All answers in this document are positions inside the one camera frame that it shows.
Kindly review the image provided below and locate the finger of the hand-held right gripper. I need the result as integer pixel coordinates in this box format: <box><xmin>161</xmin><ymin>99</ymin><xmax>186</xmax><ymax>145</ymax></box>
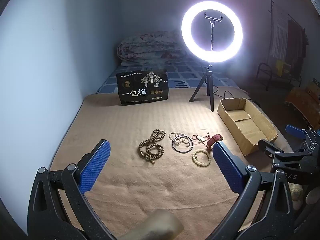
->
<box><xmin>257</xmin><ymin>139</ymin><xmax>312</xmax><ymax>170</ymax></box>
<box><xmin>285</xmin><ymin>124</ymin><xmax>320</xmax><ymax>150</ymax></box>

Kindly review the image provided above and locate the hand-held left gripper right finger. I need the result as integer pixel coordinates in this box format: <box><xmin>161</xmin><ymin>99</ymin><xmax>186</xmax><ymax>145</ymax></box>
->
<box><xmin>211</xmin><ymin>141</ymin><xmax>297</xmax><ymax>240</ymax></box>

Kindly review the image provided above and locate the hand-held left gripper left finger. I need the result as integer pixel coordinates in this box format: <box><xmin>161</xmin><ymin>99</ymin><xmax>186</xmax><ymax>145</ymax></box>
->
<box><xmin>27</xmin><ymin>139</ymin><xmax>112</xmax><ymax>240</ymax></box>

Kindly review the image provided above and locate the red leather strap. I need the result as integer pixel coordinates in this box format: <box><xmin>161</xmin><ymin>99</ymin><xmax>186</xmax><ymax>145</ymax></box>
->
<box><xmin>207</xmin><ymin>134</ymin><xmax>223</xmax><ymax>151</ymax></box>

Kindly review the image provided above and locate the white bead bracelet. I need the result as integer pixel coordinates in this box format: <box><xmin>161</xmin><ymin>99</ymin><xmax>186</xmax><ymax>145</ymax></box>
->
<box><xmin>192</xmin><ymin>149</ymin><xmax>212</xmax><ymax>165</ymax></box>

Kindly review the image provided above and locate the cardboard box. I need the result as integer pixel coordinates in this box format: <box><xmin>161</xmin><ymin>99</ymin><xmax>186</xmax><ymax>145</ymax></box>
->
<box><xmin>217</xmin><ymin>98</ymin><xmax>279</xmax><ymax>156</ymax></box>

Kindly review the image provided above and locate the red cord pendant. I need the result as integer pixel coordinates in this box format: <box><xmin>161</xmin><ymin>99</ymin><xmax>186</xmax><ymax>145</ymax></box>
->
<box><xmin>191</xmin><ymin>133</ymin><xmax>213</xmax><ymax>145</ymax></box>

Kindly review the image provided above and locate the black ring bangle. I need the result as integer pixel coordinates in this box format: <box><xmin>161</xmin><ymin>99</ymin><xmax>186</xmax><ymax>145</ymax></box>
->
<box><xmin>172</xmin><ymin>137</ymin><xmax>193</xmax><ymax>152</ymax></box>

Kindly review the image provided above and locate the pearl necklace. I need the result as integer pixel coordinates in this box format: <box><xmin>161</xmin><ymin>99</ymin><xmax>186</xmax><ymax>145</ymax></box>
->
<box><xmin>169</xmin><ymin>132</ymin><xmax>192</xmax><ymax>147</ymax></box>

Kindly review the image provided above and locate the wooden bead necklace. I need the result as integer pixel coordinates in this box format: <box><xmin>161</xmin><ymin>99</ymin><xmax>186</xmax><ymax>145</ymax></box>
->
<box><xmin>138</xmin><ymin>129</ymin><xmax>166</xmax><ymax>165</ymax></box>

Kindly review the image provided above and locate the orange patterned furniture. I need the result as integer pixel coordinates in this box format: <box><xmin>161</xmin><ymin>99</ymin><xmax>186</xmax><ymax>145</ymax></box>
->
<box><xmin>285</xmin><ymin>81</ymin><xmax>320</xmax><ymax>128</ymax></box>

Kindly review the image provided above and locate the yellow box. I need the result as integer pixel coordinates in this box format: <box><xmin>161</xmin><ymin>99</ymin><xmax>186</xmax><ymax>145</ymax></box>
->
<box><xmin>276</xmin><ymin>60</ymin><xmax>292</xmax><ymax>75</ymax></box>

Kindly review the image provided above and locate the black snack bag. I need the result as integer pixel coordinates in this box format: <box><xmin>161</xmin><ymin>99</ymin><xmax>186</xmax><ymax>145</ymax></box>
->
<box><xmin>116</xmin><ymin>68</ymin><xmax>170</xmax><ymax>106</ymax></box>

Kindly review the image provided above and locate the clothes rack with clothes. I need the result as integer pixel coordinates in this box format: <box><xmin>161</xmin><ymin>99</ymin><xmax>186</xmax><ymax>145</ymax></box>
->
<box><xmin>267</xmin><ymin>0</ymin><xmax>308</xmax><ymax>63</ymax></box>

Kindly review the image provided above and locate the blue patterned bedsheet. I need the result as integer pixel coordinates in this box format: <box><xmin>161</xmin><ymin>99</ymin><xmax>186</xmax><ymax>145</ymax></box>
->
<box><xmin>96</xmin><ymin>62</ymin><xmax>240</xmax><ymax>94</ymax></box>

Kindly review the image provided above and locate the phone holder clamp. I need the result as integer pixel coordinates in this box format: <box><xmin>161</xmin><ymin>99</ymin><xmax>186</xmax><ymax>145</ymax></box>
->
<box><xmin>204</xmin><ymin>12</ymin><xmax>223</xmax><ymax>52</ymax></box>

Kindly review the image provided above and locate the folded floral quilt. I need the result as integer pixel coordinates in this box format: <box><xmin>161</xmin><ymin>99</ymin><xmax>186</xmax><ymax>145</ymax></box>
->
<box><xmin>117</xmin><ymin>31</ymin><xmax>190</xmax><ymax>67</ymax></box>

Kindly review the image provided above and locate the black metal chair frame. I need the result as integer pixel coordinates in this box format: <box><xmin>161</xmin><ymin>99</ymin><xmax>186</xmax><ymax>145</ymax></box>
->
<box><xmin>256</xmin><ymin>62</ymin><xmax>303</xmax><ymax>90</ymax></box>

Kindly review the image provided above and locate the black power cable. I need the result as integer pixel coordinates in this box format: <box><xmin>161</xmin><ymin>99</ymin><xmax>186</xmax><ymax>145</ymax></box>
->
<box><xmin>215</xmin><ymin>90</ymin><xmax>253</xmax><ymax>103</ymax></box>

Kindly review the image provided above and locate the white ring light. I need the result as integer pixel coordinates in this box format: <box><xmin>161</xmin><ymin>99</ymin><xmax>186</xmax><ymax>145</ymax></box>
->
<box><xmin>181</xmin><ymin>0</ymin><xmax>243</xmax><ymax>64</ymax></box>

